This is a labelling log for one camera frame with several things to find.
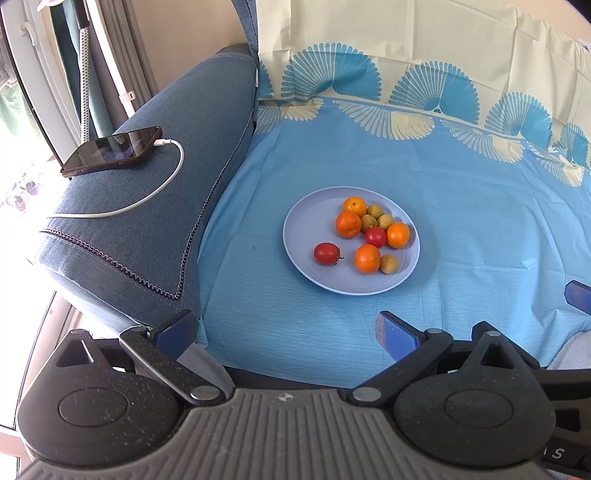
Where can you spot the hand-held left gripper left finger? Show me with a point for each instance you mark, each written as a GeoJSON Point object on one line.
{"type": "Point", "coordinates": [174, 331]}

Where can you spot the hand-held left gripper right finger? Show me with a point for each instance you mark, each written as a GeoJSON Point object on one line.
{"type": "Point", "coordinates": [398, 336]}

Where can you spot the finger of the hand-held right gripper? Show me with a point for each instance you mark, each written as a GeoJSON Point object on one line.
{"type": "Point", "coordinates": [579, 296]}

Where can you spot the red cherry tomato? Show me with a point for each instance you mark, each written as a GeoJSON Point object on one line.
{"type": "Point", "coordinates": [376, 237]}
{"type": "Point", "coordinates": [327, 254]}

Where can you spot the pale blue plate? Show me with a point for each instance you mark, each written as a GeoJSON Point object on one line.
{"type": "Point", "coordinates": [309, 221]}

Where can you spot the pale blue cloth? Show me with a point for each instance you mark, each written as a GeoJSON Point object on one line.
{"type": "Point", "coordinates": [572, 350]}

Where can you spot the blue fabric sofa armrest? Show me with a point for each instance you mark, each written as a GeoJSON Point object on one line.
{"type": "Point", "coordinates": [152, 240]}

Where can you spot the blue fan-print bed sheet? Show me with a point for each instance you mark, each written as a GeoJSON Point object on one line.
{"type": "Point", "coordinates": [461, 184]}

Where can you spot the black smartphone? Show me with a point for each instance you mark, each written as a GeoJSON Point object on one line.
{"type": "Point", "coordinates": [111, 151]}

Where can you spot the dark green curtain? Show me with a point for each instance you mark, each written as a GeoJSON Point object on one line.
{"type": "Point", "coordinates": [69, 46]}

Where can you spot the blue sofa back cushion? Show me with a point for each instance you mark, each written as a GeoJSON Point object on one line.
{"type": "Point", "coordinates": [247, 23]}

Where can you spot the white wall pipe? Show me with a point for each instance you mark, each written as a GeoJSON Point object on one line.
{"type": "Point", "coordinates": [115, 64]}

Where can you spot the white window frame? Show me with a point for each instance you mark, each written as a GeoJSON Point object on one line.
{"type": "Point", "coordinates": [32, 69]}

